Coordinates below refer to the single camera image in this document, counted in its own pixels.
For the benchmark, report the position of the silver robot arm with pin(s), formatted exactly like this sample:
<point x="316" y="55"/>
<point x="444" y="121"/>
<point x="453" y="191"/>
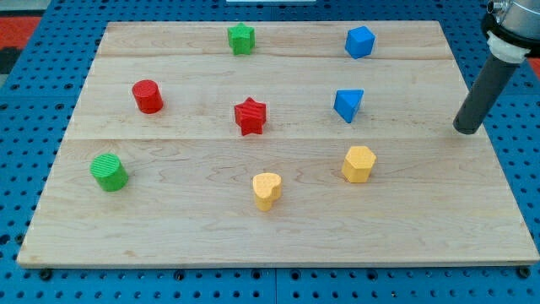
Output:
<point x="511" y="28"/>

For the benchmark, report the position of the green star block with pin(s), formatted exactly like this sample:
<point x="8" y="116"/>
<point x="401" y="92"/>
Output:
<point x="241" y="39"/>

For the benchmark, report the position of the red cylinder block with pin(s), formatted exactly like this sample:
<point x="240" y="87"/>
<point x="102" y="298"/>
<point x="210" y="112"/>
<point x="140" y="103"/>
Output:
<point x="147" y="96"/>

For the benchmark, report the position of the green cylinder block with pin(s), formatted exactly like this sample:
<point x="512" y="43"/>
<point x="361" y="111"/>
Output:
<point x="109" y="173"/>

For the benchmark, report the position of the blue cube block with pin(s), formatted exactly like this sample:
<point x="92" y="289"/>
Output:
<point x="360" y="42"/>

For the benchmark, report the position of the yellow hexagon block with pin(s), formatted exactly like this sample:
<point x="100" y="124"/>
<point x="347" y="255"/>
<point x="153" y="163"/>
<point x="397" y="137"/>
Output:
<point x="358" y="163"/>

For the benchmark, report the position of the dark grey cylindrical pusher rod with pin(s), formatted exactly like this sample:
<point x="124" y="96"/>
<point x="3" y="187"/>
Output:
<point x="486" y="89"/>

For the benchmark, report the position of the wooden board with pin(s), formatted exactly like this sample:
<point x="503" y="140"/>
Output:
<point x="434" y="198"/>

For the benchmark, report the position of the yellow heart block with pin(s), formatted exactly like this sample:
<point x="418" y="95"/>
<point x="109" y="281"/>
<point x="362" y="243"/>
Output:
<point x="267" y="188"/>

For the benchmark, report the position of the blue triangle block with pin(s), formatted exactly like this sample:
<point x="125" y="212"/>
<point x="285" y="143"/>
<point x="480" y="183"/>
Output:
<point x="347" y="103"/>

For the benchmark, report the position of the red star block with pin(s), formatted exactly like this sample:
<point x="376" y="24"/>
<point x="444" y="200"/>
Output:
<point x="250" y="116"/>

